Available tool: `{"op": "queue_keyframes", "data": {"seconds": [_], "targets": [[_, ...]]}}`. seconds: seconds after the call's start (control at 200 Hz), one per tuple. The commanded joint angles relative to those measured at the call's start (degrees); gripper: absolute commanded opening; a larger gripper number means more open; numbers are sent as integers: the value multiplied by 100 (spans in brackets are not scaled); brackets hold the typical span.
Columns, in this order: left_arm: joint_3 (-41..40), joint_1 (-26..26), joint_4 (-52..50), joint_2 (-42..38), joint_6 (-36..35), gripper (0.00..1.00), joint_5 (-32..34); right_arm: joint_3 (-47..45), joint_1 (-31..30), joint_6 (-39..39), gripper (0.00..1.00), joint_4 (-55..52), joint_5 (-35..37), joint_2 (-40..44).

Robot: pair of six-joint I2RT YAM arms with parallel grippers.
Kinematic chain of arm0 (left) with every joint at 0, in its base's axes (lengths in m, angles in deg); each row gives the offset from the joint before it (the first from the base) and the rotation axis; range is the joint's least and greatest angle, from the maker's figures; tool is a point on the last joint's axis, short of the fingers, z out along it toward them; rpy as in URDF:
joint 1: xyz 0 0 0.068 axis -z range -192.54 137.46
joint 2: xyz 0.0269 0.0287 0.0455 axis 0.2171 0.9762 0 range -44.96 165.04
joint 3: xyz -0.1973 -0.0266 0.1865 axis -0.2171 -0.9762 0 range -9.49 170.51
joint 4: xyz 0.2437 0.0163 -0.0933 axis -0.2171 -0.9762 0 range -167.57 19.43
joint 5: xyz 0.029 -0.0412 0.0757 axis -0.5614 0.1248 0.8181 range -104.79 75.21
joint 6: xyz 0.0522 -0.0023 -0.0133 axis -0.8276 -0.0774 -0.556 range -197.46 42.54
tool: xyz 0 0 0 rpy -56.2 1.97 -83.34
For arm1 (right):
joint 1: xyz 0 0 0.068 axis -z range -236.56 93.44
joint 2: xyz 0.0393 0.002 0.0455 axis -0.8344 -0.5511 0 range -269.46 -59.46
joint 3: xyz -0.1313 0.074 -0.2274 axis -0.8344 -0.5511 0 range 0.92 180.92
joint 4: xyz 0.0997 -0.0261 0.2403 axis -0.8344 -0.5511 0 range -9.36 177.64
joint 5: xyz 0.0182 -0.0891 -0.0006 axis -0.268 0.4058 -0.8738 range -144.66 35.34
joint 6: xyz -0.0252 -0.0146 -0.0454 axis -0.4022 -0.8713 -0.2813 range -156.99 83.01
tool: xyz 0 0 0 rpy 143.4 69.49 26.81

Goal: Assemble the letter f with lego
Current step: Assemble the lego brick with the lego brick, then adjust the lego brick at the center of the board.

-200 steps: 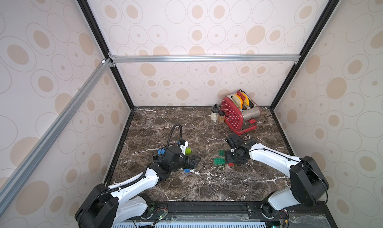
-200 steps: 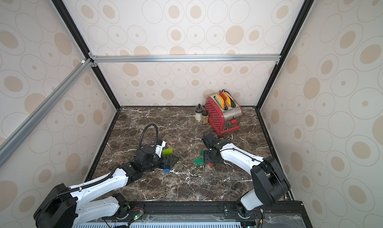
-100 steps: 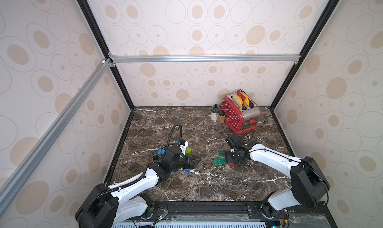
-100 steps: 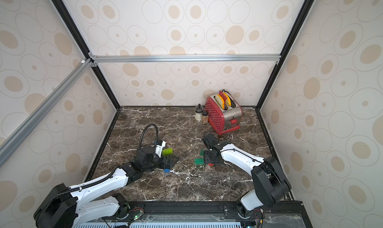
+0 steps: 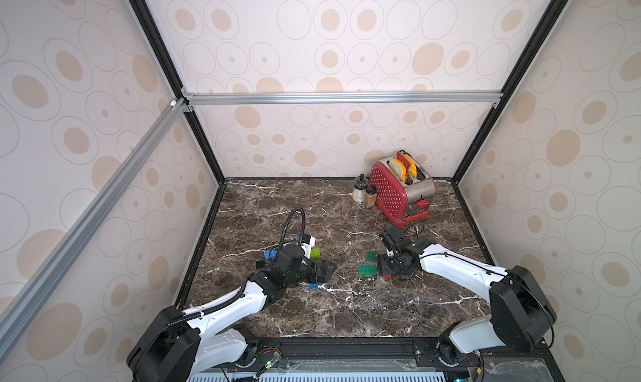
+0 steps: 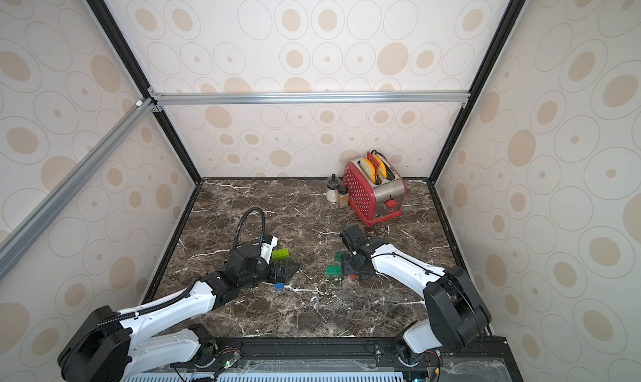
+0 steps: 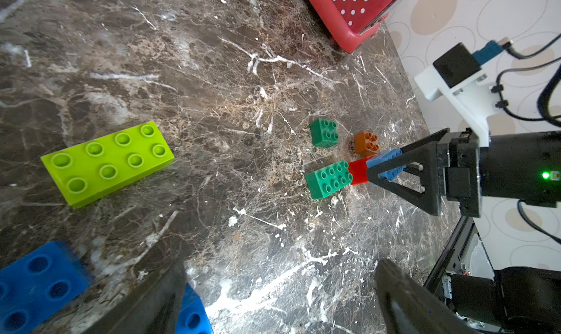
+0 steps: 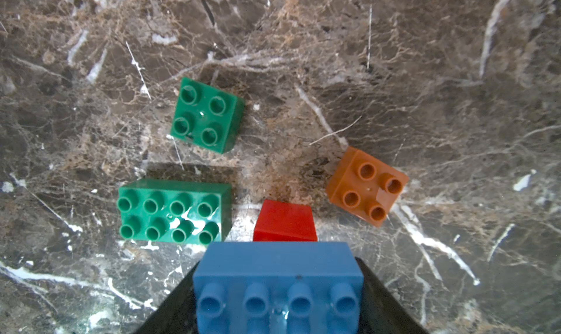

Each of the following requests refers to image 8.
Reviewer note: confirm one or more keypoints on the light blue 2x4 lego brick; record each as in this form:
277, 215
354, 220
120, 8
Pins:
278, 287

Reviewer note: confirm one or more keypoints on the red 2x2 lego brick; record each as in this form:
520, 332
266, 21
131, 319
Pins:
280, 221

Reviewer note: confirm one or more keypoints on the orange 2x2 lego brick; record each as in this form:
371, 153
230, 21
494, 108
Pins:
365, 187

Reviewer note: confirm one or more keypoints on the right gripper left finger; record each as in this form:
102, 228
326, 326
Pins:
177, 314

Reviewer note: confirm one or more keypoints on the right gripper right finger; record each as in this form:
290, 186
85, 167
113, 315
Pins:
380, 311

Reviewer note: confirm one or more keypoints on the green 2x4 lego brick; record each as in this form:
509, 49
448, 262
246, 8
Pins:
175, 211

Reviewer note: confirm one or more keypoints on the green 2x2 lego brick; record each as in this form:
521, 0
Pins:
207, 117

